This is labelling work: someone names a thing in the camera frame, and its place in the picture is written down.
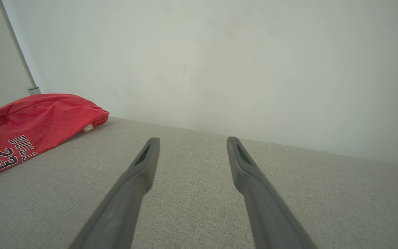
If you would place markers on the red Bulls basketball shorts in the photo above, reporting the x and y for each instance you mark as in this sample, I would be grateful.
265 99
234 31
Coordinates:
29 117

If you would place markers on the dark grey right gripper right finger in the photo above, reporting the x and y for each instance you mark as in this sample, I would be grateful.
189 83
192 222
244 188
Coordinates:
268 218

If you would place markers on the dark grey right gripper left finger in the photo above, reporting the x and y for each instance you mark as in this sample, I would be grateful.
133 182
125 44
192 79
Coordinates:
123 214

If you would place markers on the white wall trim strip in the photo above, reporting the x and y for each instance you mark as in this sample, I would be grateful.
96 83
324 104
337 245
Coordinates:
16 45

